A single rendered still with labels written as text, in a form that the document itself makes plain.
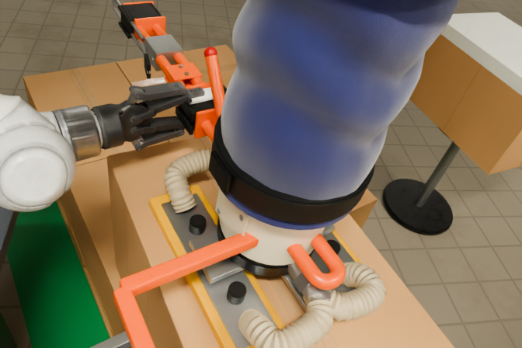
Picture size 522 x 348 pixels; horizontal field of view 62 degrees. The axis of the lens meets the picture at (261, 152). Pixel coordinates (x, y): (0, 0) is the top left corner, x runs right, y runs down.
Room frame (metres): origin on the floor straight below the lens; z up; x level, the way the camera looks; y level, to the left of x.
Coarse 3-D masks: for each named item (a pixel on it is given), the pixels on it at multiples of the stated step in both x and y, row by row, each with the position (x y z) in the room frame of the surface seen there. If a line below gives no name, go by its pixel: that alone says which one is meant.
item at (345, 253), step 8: (336, 232) 0.53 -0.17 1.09; (328, 240) 0.48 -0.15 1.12; (336, 240) 0.50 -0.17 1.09; (336, 248) 0.47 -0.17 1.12; (344, 248) 0.49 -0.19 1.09; (312, 256) 0.46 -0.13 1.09; (344, 256) 0.47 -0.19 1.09; (352, 256) 0.48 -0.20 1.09; (320, 264) 0.45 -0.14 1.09; (328, 272) 0.43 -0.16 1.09; (336, 288) 0.41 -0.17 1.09; (344, 288) 0.41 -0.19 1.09; (352, 288) 0.41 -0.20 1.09
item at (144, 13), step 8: (128, 8) 0.91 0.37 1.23; (136, 8) 0.92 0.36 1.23; (144, 8) 0.93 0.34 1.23; (152, 8) 0.94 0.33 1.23; (136, 16) 0.88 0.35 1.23; (144, 16) 0.89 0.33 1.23; (152, 16) 0.90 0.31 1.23; (160, 16) 0.91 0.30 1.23; (136, 24) 0.87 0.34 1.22; (144, 24) 0.88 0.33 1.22; (152, 24) 0.90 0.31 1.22; (160, 24) 0.91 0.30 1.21; (152, 32) 0.90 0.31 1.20
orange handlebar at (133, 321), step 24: (168, 72) 0.72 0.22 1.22; (192, 72) 0.74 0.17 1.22; (240, 240) 0.37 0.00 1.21; (312, 240) 0.40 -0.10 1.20; (168, 264) 0.31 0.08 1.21; (192, 264) 0.31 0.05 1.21; (312, 264) 0.36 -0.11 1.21; (336, 264) 0.37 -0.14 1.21; (120, 288) 0.26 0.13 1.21; (144, 288) 0.27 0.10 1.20; (120, 312) 0.23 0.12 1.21; (144, 336) 0.21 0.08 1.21
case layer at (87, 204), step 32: (128, 64) 1.69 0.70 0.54; (224, 64) 1.88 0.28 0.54; (32, 96) 1.31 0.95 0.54; (64, 96) 1.36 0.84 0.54; (96, 96) 1.40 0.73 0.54; (128, 96) 1.45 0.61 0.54; (96, 160) 1.06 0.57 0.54; (64, 192) 1.00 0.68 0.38; (96, 192) 0.91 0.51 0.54; (96, 224) 0.79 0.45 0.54; (96, 256) 0.71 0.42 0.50; (96, 288) 0.77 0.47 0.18
